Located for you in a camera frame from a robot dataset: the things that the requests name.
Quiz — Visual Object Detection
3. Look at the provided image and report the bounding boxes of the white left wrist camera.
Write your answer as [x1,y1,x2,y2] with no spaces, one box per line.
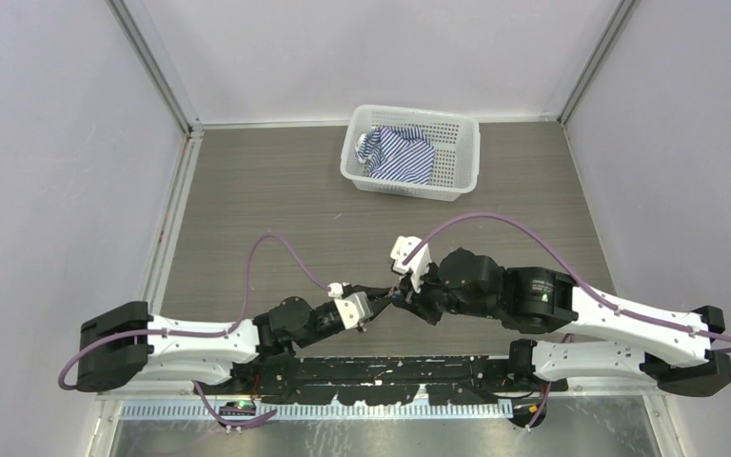
[326,282,369,330]

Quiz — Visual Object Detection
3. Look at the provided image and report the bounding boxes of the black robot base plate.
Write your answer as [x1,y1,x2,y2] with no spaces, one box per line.
[203,356,544,406]

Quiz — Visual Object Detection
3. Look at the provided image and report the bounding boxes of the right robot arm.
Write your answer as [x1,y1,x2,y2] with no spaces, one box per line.
[390,242,731,397]

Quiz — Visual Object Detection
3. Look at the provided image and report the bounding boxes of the white plastic basket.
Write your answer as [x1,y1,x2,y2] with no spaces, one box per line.
[340,105,481,202]

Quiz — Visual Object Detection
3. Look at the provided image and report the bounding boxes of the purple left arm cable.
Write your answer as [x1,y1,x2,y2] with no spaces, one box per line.
[57,231,335,392]

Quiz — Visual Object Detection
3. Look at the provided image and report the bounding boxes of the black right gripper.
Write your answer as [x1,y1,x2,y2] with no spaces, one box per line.
[393,258,500,325]

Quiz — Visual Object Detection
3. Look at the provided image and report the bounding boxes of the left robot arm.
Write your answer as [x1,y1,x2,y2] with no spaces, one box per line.
[58,283,398,394]

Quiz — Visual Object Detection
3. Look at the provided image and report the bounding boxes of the blue striped shirt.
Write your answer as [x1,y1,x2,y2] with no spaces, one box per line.
[355,126,436,185]

